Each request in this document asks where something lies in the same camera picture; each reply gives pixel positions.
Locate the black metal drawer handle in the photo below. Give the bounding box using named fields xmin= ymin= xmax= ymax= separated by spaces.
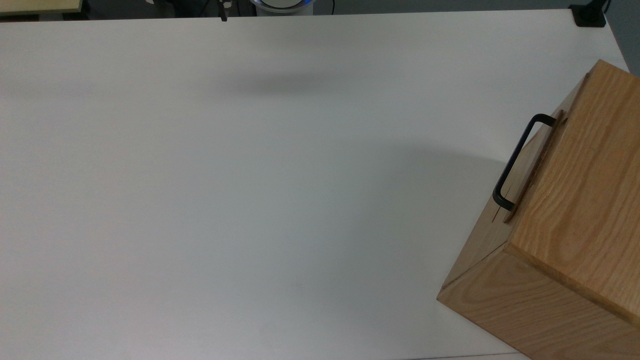
xmin=492 ymin=113 xmax=558 ymax=212

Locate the wooden drawer front panel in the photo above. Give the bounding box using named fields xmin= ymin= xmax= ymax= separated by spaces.
xmin=502 ymin=109 xmax=568 ymax=224

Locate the yellow wooden side table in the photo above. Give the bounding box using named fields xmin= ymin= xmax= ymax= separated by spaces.
xmin=0 ymin=0 xmax=84 ymax=15

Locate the light oak wooden cabinet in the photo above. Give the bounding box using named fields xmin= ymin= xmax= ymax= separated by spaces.
xmin=437 ymin=59 xmax=640 ymax=360

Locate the white robot base blue ring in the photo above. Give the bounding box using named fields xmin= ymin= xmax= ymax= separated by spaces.
xmin=249 ymin=0 xmax=316 ymax=16

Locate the black table clamp mount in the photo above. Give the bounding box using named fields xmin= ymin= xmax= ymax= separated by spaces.
xmin=569 ymin=0 xmax=612 ymax=28

